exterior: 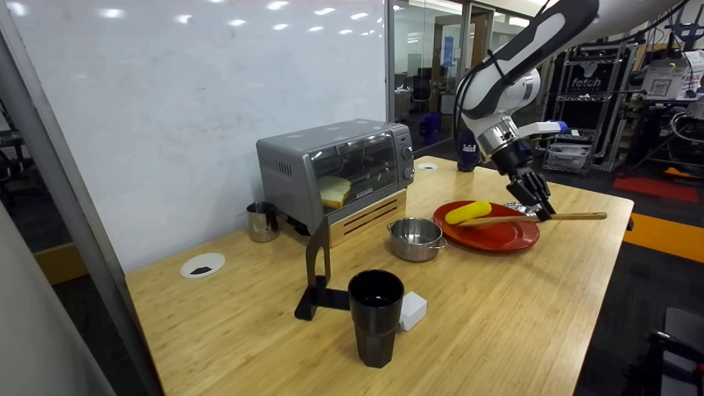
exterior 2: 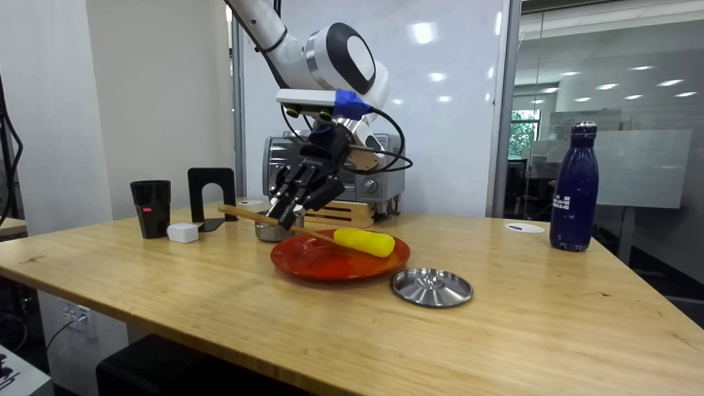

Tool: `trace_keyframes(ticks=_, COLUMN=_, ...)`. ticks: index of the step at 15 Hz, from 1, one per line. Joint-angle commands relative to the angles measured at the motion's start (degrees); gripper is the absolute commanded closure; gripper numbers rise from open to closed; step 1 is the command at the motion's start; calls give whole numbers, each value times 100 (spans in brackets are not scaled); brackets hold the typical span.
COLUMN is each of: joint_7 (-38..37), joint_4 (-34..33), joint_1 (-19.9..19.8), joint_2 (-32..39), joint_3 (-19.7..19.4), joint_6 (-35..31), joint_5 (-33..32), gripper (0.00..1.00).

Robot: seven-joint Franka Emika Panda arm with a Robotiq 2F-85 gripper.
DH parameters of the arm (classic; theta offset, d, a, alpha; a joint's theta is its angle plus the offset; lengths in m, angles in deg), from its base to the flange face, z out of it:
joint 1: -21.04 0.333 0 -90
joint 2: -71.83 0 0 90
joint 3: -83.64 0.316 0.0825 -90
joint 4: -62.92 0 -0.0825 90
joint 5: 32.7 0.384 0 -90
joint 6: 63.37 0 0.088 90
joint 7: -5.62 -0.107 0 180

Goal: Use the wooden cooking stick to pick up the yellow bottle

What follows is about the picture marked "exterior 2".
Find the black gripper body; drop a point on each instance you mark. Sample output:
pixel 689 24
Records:
pixel 326 146

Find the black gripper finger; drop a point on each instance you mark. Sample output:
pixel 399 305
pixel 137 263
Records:
pixel 322 193
pixel 289 195

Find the wooden slotted spatula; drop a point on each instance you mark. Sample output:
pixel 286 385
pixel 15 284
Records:
pixel 255 219

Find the yellow corn cob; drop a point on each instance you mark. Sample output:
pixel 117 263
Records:
pixel 364 242

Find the dark blue water bottle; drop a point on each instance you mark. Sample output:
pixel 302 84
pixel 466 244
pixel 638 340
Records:
pixel 575 189

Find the wooden slatted stand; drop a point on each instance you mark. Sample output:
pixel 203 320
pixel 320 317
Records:
pixel 343 215

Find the small steel pot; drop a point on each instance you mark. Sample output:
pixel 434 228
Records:
pixel 267 234

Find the grey toaster oven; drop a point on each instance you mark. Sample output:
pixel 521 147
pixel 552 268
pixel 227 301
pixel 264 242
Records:
pixel 380 183

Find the red round plate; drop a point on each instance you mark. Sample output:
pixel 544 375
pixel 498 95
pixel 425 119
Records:
pixel 336 265

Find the black metal bookend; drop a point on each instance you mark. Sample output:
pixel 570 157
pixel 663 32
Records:
pixel 197 195

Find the small white box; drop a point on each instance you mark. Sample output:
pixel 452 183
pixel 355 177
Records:
pixel 182 234

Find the large white whiteboard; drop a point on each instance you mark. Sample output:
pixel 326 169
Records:
pixel 453 101

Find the black tumbler cup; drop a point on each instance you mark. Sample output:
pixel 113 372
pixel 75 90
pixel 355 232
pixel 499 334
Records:
pixel 150 209

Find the steel pot lid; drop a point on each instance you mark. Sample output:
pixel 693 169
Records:
pixel 432 287

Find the frosted glass board on stand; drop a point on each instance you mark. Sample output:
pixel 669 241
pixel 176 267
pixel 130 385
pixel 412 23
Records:
pixel 640 167

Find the white wrist camera blue end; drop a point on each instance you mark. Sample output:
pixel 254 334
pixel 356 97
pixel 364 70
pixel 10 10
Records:
pixel 322 101

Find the white wall power outlet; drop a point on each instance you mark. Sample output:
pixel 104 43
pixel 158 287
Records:
pixel 77 317

